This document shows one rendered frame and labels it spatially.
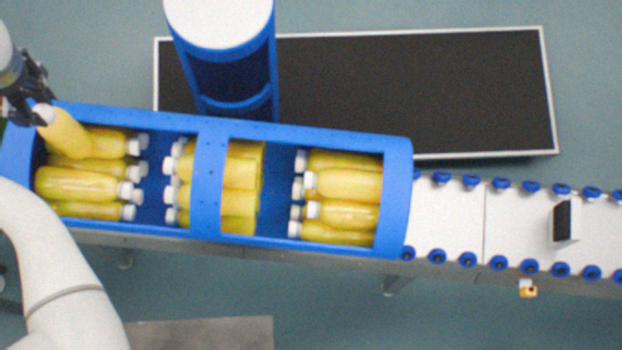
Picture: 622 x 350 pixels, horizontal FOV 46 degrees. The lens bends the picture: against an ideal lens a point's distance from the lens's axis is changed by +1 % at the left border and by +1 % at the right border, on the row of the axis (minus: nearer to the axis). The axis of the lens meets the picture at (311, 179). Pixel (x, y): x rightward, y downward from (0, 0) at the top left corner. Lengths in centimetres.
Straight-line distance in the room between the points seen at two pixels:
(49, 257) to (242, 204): 72
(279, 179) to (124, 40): 143
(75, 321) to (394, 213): 82
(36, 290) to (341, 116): 192
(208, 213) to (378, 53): 144
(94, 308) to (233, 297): 182
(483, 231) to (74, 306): 120
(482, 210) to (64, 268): 120
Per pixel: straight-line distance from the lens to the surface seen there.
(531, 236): 194
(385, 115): 278
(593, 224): 200
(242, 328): 173
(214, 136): 161
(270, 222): 180
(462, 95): 286
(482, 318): 284
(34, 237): 102
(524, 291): 190
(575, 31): 327
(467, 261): 184
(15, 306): 261
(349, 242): 168
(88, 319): 95
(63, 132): 159
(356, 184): 160
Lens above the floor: 274
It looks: 75 degrees down
